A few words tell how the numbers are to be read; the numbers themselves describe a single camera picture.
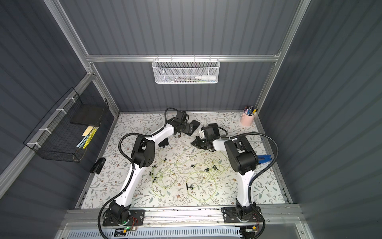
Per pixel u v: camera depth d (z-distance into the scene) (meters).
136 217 0.73
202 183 0.85
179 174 0.89
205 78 0.89
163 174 0.88
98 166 0.89
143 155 0.67
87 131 0.76
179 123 0.86
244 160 0.54
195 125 1.11
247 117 1.05
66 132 0.73
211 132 0.83
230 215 0.73
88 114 0.81
